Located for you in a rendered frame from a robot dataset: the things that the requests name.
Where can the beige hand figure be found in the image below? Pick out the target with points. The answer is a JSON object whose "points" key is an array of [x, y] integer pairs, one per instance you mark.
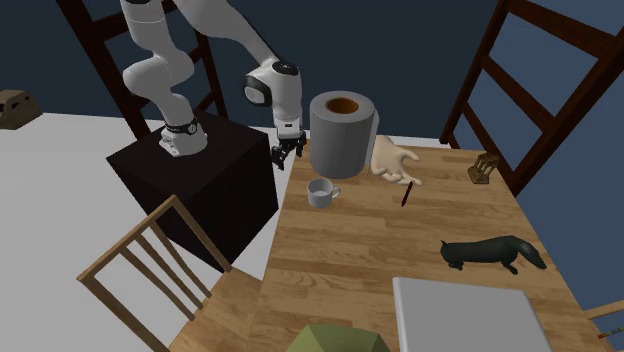
{"points": [[390, 158]]}

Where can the white mug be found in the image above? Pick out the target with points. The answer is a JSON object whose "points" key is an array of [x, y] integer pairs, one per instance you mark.
{"points": [[319, 195]]}

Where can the brown box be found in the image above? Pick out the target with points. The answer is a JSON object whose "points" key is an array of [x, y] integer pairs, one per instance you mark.
{"points": [[17, 109]]}

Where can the olive green box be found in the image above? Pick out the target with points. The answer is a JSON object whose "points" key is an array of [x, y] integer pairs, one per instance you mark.
{"points": [[336, 341]]}

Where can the wooden table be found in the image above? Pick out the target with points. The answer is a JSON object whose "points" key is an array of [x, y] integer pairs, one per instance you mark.
{"points": [[351, 253]]}

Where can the red pen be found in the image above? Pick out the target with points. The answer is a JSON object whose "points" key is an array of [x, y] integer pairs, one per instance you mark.
{"points": [[406, 195]]}

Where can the black robot stand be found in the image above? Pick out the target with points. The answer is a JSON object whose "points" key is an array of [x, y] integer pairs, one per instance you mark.
{"points": [[204, 190]]}

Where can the light wooden chair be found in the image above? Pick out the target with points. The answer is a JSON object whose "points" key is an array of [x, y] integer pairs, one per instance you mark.
{"points": [[219, 317], [604, 309]]}

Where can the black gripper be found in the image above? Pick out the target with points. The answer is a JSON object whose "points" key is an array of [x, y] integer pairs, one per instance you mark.
{"points": [[291, 138]]}

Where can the grey closed laptop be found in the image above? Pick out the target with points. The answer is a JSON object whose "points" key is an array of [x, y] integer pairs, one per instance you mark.
{"points": [[463, 317]]}

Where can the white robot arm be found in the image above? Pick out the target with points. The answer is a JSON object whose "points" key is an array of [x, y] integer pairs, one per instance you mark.
{"points": [[156, 73]]}

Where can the grey paper towel roll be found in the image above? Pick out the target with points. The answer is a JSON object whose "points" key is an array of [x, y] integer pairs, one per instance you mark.
{"points": [[336, 141]]}

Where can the dark wooden chair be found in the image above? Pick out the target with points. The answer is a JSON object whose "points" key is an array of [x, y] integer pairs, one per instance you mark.
{"points": [[565, 117], [105, 63]]}

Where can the black cat figure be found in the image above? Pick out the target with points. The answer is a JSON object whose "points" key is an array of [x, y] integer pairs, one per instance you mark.
{"points": [[487, 249]]}

